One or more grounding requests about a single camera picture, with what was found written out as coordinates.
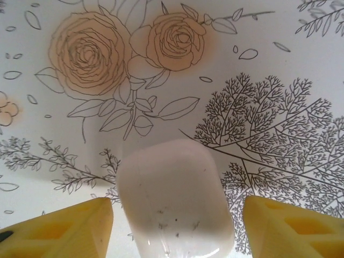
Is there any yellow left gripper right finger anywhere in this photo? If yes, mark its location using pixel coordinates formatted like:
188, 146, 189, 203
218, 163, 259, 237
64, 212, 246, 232
243, 195, 344, 258

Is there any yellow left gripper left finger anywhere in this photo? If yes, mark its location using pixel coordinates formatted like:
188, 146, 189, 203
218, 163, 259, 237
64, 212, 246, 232
0, 197, 114, 258

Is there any white earbud charging case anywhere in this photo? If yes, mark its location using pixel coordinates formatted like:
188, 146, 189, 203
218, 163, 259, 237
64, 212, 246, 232
115, 138, 235, 258

